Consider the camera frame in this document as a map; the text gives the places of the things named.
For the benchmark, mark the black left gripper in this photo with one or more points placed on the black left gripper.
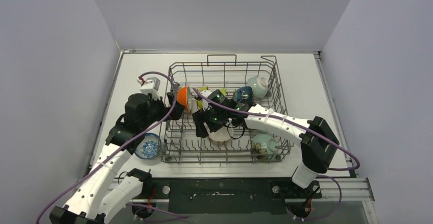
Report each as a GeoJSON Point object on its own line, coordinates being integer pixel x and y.
{"type": "Point", "coordinates": [176, 112]}

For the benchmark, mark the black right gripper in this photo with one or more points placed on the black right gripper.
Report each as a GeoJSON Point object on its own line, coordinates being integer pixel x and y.
{"type": "Point", "coordinates": [201, 124]}

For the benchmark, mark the white bowl orange outside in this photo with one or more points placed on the white bowl orange outside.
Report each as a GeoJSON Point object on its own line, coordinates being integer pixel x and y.
{"type": "Point", "coordinates": [184, 97]}

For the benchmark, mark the beige bowl with black outside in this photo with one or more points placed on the beige bowl with black outside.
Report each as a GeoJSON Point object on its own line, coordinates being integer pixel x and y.
{"type": "Point", "coordinates": [221, 137]}

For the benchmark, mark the yellow green bowl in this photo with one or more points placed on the yellow green bowl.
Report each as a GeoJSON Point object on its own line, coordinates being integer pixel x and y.
{"type": "Point", "coordinates": [203, 104]}

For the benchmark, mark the blue white patterned bowl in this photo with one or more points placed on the blue white patterned bowl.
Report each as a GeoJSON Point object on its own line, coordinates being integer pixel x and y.
{"type": "Point", "coordinates": [149, 146]}

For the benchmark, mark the pale green plate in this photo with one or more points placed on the pale green plate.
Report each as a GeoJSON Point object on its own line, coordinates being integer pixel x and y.
{"type": "Point", "coordinates": [259, 85]}

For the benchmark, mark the pale celadon bowl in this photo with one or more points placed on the pale celadon bowl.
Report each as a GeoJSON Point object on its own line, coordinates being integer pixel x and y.
{"type": "Point", "coordinates": [264, 147]}

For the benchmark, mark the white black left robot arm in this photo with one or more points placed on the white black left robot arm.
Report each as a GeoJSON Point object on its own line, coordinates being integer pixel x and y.
{"type": "Point", "coordinates": [93, 202]}

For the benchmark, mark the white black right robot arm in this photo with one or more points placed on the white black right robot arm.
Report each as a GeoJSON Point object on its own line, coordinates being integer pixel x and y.
{"type": "Point", "coordinates": [314, 137]}

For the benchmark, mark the grey wire dish rack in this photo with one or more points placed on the grey wire dish rack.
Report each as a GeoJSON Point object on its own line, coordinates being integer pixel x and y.
{"type": "Point", "coordinates": [180, 143]}

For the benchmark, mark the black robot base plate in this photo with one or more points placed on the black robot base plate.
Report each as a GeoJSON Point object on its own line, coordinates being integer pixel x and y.
{"type": "Point", "coordinates": [229, 195]}

